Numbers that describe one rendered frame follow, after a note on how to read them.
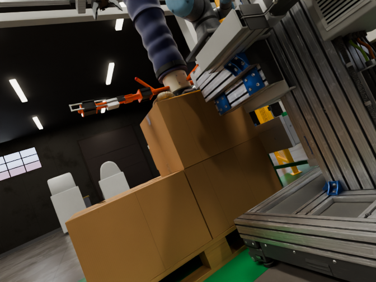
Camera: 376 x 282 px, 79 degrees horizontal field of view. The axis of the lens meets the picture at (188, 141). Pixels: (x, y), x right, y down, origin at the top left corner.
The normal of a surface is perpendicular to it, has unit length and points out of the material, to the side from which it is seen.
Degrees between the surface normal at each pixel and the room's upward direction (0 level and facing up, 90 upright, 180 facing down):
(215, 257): 90
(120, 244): 90
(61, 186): 80
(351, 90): 90
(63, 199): 90
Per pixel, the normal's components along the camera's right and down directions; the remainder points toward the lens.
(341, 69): -0.83, 0.32
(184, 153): 0.41, -0.25
